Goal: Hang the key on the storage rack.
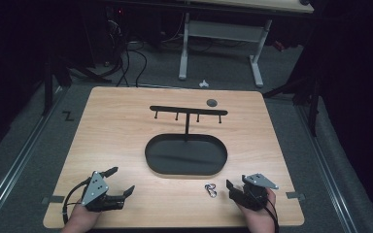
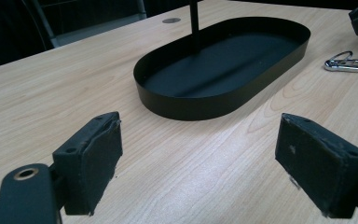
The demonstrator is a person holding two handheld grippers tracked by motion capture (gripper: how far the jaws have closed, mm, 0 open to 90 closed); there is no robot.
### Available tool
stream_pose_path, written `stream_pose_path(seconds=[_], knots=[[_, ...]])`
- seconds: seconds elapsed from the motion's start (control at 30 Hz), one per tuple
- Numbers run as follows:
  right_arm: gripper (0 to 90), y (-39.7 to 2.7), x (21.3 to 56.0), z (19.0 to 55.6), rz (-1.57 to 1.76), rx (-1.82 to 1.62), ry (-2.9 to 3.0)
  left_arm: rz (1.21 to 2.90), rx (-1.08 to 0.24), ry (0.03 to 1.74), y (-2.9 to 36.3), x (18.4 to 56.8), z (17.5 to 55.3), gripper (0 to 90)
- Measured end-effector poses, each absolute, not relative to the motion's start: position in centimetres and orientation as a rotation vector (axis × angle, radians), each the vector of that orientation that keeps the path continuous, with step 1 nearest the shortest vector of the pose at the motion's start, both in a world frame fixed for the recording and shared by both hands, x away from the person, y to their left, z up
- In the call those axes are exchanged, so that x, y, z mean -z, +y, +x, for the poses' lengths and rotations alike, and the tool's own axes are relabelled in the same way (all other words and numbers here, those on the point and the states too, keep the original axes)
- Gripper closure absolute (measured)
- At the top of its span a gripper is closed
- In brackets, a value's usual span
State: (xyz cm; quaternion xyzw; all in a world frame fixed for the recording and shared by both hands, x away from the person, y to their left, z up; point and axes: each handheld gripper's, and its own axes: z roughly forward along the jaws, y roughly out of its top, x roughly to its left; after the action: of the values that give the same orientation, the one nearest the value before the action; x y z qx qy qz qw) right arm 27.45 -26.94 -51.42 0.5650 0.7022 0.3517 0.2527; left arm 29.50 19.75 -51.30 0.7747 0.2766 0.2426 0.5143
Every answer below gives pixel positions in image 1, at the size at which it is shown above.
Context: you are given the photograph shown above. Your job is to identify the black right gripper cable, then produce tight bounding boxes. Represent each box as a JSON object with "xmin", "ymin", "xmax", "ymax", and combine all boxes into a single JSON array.
[{"xmin": 263, "ymin": 191, "xmax": 281, "ymax": 233}]

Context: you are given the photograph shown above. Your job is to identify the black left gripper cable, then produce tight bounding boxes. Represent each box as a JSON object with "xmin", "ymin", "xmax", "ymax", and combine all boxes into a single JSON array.
[{"xmin": 61, "ymin": 177, "xmax": 92, "ymax": 225}]

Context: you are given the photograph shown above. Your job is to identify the grey tape piece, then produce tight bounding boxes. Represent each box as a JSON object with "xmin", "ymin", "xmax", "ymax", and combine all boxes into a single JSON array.
[
  {"xmin": 42, "ymin": 195, "xmax": 66, "ymax": 205},
  {"xmin": 286, "ymin": 191, "xmax": 306, "ymax": 201}
]

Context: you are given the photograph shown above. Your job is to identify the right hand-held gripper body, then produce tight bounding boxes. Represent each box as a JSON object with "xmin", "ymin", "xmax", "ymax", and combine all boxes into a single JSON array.
[{"xmin": 238, "ymin": 173, "xmax": 280, "ymax": 212}]

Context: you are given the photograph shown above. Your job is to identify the black floor cables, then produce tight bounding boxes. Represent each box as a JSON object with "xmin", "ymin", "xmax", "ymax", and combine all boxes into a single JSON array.
[{"xmin": 105, "ymin": 8, "xmax": 150, "ymax": 88}]

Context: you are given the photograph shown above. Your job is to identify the black metal stand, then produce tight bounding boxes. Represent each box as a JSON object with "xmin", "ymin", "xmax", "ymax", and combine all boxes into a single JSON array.
[
  {"xmin": 262, "ymin": 72, "xmax": 323, "ymax": 138},
  {"xmin": 40, "ymin": 48, "xmax": 113, "ymax": 117}
]

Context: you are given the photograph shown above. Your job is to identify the white-legged desk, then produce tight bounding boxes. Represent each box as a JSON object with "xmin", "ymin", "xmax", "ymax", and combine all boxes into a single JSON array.
[{"xmin": 177, "ymin": 0, "xmax": 315, "ymax": 89}]

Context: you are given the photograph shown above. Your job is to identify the person's right hand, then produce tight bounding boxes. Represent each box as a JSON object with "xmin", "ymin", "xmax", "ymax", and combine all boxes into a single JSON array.
[{"xmin": 235, "ymin": 187, "xmax": 278, "ymax": 233}]

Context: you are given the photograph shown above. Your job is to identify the silver carabiner keyring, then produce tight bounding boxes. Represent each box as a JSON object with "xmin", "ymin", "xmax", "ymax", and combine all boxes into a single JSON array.
[{"xmin": 204, "ymin": 183, "xmax": 219, "ymax": 199}]

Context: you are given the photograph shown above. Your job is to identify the metal floor rail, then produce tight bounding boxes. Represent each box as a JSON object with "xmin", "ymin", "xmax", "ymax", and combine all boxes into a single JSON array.
[
  {"xmin": 295, "ymin": 105, "xmax": 358, "ymax": 233},
  {"xmin": 0, "ymin": 86, "xmax": 66, "ymax": 224}
]

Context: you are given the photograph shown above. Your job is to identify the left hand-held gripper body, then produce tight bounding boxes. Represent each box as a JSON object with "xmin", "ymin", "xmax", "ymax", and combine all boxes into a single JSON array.
[{"xmin": 81, "ymin": 170, "xmax": 126, "ymax": 213}]

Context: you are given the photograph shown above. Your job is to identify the black hook stand with tray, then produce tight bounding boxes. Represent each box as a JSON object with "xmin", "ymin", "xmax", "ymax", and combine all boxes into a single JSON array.
[{"xmin": 144, "ymin": 105, "xmax": 229, "ymax": 178}]

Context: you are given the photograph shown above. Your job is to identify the person's left hand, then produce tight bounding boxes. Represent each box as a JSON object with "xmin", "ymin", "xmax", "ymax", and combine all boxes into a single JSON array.
[{"xmin": 60, "ymin": 203, "xmax": 103, "ymax": 233}]

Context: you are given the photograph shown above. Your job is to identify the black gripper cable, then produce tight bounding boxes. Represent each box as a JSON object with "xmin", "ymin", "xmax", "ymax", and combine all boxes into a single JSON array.
[
  {"xmin": 263, "ymin": 191, "xmax": 281, "ymax": 233},
  {"xmin": 61, "ymin": 177, "xmax": 92, "ymax": 225}
]

